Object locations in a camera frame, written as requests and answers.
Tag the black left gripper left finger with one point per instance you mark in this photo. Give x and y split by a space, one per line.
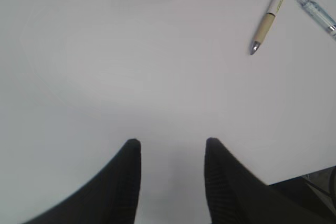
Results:
111 196

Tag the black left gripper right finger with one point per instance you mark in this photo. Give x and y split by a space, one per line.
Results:
235 195

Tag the blue retractable pen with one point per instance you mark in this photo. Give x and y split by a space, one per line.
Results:
319 15

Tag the beige retractable pen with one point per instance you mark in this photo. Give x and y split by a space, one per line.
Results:
265 25

